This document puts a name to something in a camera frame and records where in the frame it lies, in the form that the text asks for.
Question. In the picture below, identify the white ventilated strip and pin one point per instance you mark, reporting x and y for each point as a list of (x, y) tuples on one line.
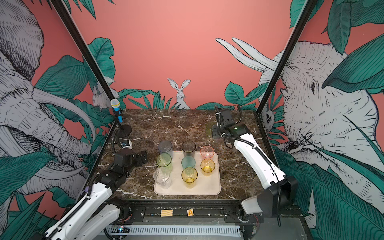
[(138, 230)]

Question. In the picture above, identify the orange letter A tag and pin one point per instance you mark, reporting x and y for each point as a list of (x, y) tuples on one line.
[(190, 212)]

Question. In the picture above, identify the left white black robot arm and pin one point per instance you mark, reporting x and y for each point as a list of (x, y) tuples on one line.
[(98, 208)]

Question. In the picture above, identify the wooden block on rail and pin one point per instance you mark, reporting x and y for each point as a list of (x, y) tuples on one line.
[(166, 213)]

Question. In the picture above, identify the light green tall glass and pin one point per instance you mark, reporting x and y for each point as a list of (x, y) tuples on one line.
[(164, 161)]

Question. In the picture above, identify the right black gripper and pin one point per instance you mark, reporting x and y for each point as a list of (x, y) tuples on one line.
[(215, 131)]

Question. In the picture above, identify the black frame post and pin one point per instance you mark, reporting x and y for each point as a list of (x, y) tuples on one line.
[(66, 18), (297, 31)]

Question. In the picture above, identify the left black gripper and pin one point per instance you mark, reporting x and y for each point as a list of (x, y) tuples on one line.
[(139, 161)]

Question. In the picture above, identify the short yellow glass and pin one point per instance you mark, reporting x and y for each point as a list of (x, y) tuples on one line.
[(207, 166)]

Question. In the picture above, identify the frosted teal textured glass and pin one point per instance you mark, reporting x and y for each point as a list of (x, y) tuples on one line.
[(188, 161)]

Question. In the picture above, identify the left black frame post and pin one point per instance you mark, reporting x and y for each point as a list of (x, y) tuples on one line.
[(66, 18)]

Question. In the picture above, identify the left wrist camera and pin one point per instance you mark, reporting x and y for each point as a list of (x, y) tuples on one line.
[(126, 144)]

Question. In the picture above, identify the beige plastic tray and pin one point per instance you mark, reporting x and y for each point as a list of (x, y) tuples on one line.
[(206, 184)]

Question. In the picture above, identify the black front rail base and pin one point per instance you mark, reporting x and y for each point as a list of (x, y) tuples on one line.
[(289, 226)]

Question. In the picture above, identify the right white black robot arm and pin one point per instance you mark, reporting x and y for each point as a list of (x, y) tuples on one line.
[(279, 188)]

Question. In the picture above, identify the dark grey tall glass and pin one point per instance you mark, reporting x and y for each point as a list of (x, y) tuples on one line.
[(189, 148)]

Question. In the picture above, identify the tall yellow glass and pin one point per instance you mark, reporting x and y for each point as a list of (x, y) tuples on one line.
[(189, 177)]

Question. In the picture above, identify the microphone on black stand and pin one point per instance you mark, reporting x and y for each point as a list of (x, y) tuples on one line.
[(125, 130)]

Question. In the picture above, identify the short green glass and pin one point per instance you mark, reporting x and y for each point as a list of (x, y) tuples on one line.
[(209, 129)]

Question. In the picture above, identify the blue tall plastic glass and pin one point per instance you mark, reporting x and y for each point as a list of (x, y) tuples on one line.
[(165, 147)]

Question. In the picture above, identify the pink short glass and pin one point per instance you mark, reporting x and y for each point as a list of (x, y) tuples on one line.
[(207, 152)]

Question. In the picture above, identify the right black frame post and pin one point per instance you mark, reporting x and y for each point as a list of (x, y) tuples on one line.
[(297, 31)]

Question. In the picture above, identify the clear faceted glass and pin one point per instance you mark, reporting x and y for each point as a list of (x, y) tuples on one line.
[(162, 177)]

